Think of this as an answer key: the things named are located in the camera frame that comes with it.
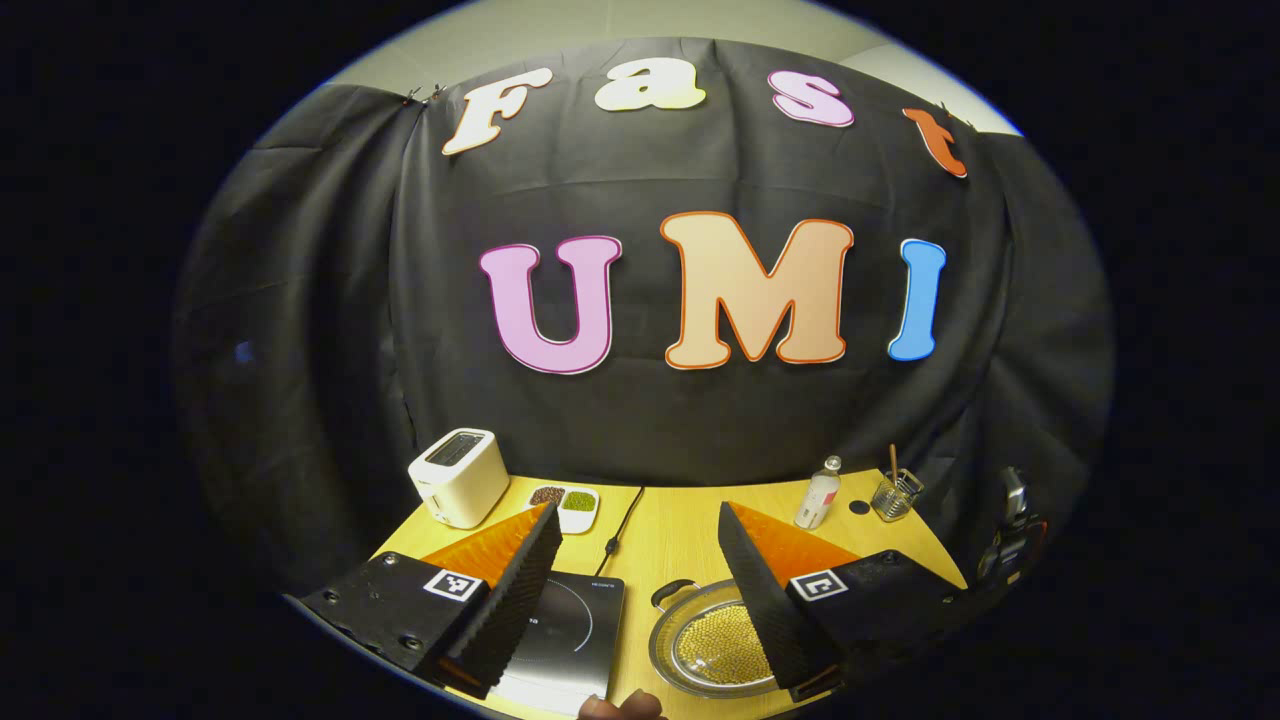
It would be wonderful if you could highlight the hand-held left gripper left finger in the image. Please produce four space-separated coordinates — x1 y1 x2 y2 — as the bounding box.
300 500 564 701

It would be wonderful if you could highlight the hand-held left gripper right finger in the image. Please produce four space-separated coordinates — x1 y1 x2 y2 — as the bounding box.
717 500 971 706

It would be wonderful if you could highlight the pile of yellow soybeans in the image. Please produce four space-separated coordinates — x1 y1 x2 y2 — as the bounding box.
672 602 776 687

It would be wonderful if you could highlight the black induction cooktop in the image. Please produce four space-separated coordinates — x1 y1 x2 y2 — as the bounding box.
490 572 626 716

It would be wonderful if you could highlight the steel pot with black handle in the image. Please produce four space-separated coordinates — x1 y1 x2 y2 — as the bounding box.
648 577 801 699

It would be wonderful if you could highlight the white divided dish of beans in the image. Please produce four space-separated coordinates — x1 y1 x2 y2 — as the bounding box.
527 484 601 535

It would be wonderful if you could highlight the clear bottle with white label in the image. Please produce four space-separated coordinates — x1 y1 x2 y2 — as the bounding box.
794 455 843 531

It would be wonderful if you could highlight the white toaster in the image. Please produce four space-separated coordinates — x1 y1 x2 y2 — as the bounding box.
407 428 511 530

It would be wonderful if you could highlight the black backdrop cloth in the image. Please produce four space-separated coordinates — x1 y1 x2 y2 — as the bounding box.
170 38 1116 601

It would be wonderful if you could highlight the black power cable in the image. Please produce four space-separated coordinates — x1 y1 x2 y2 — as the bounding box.
595 486 646 578

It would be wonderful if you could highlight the wire mesh holder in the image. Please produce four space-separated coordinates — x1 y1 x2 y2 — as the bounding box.
870 468 925 523

